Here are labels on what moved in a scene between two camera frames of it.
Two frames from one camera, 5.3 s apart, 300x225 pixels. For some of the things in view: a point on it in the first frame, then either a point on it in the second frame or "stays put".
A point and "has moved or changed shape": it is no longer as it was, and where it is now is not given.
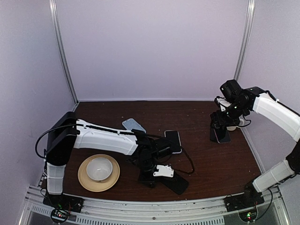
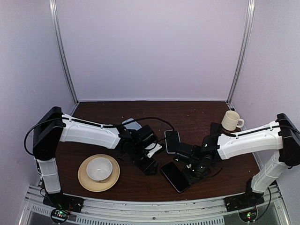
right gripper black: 219,120 to 192,180
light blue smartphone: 131,123 stays put
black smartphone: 174,136 stays put
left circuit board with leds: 59,215 stays put
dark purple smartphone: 222,135 has moved or changed shape
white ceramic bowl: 99,168 stays put
